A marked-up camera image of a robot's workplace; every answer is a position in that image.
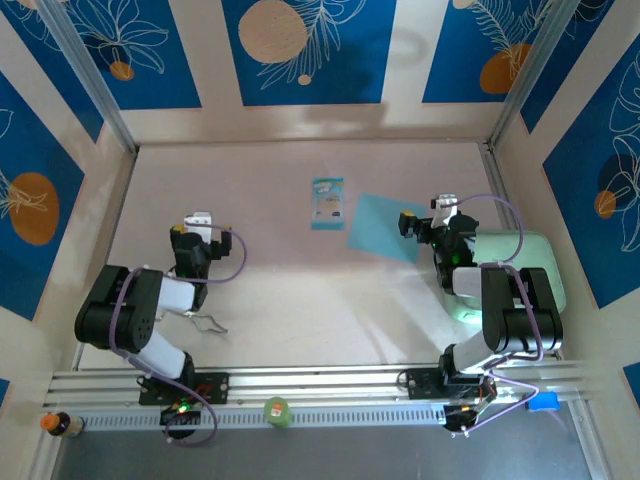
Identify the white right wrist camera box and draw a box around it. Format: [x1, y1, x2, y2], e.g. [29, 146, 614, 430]
[430, 193, 461, 228]

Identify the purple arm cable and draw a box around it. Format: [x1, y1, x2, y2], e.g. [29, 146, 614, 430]
[447, 193, 547, 438]
[107, 223, 250, 449]

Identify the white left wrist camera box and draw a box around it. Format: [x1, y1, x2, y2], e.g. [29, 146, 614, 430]
[183, 210, 215, 237]

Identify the light blue paper sheet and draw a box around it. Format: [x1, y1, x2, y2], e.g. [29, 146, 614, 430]
[346, 193, 429, 265]

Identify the aluminium frame post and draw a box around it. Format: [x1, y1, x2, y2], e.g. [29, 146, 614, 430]
[486, 0, 577, 152]
[36, 0, 140, 154]

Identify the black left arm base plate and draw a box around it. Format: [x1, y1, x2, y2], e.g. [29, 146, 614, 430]
[137, 371, 232, 407]

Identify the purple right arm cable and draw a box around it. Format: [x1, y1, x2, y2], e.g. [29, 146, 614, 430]
[447, 193, 547, 438]

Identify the mint green zip case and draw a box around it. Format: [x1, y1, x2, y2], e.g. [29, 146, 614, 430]
[447, 228, 568, 324]

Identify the black controller board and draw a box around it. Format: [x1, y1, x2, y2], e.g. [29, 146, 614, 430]
[159, 399, 203, 428]
[441, 401, 487, 434]

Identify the aluminium mounting rail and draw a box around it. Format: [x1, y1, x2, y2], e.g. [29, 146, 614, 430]
[43, 358, 597, 409]

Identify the grey slotted cable duct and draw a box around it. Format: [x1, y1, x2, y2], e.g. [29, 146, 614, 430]
[78, 403, 452, 432]

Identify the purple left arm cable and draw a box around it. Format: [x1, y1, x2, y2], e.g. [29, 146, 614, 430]
[107, 223, 250, 449]

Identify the bent metal wire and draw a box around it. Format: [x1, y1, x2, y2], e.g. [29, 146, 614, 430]
[164, 308, 231, 337]

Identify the black device at table edge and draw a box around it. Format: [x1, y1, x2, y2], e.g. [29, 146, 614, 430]
[480, 141, 522, 233]

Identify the blue printed snack packet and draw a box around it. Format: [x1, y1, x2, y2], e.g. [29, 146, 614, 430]
[310, 176, 348, 232]

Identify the brown bottle with orange cap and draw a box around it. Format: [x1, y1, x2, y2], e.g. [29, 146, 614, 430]
[39, 410, 86, 440]

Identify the aluminium side rail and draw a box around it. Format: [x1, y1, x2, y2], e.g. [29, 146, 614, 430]
[71, 149, 140, 372]

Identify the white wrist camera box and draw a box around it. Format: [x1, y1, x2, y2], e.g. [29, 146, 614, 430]
[430, 193, 461, 228]
[183, 210, 215, 237]

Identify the small blue box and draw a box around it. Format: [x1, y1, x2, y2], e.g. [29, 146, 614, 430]
[523, 391, 561, 413]

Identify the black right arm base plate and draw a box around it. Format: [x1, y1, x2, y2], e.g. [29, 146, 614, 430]
[404, 366, 497, 402]

